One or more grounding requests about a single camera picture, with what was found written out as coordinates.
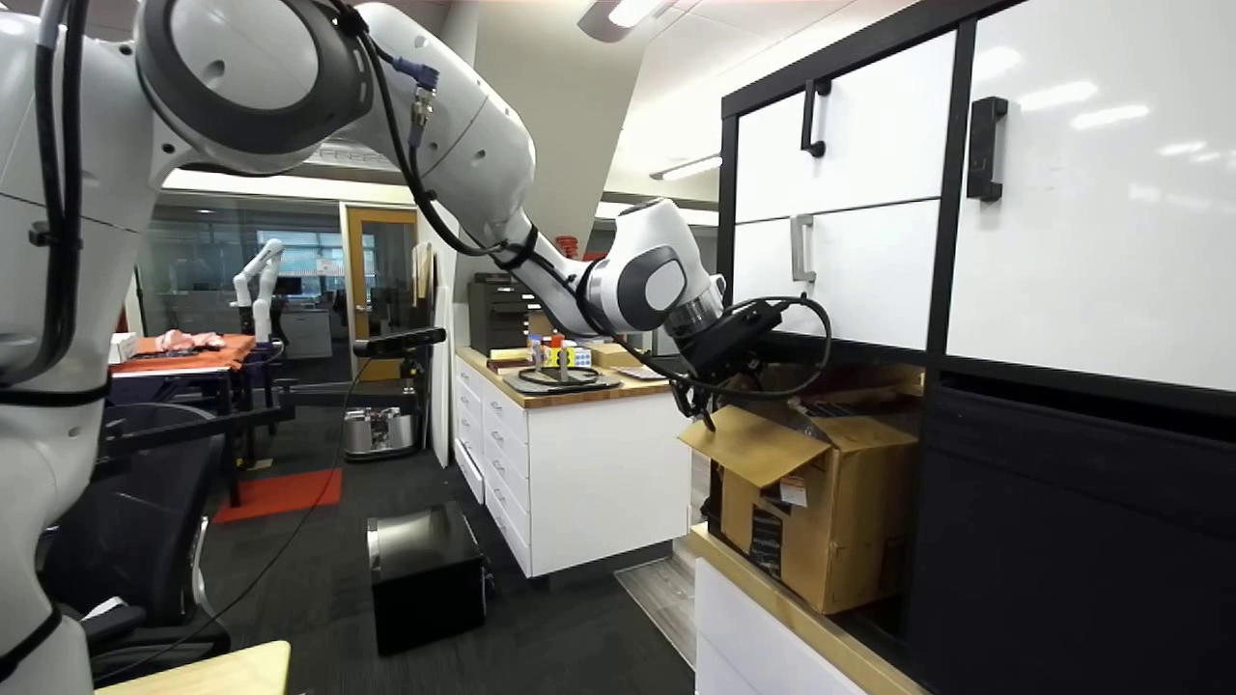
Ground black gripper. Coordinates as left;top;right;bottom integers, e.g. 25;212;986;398
690;298;780;381

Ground brown carton box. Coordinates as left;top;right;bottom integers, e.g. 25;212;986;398
680;368;928;614

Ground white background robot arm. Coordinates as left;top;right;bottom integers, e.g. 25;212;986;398
233;241;281;342

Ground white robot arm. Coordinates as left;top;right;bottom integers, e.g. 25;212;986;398
0;0;774;695

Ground lower white drawer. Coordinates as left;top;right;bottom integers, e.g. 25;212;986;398
733;201;937;350

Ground white drawer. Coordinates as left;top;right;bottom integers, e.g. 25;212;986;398
733;201;937;350
733;36;954;220

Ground upper white drawer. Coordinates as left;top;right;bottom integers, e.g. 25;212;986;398
733;36;954;220

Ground black box on floor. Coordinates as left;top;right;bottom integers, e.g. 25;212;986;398
368;503;488;658

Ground white island cabinet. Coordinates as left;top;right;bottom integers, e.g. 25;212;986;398
451;346;690;580

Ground round tray on island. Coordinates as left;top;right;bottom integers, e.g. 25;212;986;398
504;368;622;398

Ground black coffee machine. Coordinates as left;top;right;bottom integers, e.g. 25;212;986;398
466;275;541;350

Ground white counter cabinet wood top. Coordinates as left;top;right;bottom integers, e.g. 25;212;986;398
684;526;928;695

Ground black cube shelf unit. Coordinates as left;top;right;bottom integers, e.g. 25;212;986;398
724;0;1236;695

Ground silver trash bin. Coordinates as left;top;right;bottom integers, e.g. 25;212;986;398
344;404;413;461

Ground white cabinet door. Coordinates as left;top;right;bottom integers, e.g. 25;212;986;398
945;0;1236;394

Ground red floor mat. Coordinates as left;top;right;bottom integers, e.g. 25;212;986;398
214;468;344;526

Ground table with orange top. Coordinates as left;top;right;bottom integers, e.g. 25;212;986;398
107;333;290;499

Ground black office chair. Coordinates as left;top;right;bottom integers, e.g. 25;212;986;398
35;398;299;686

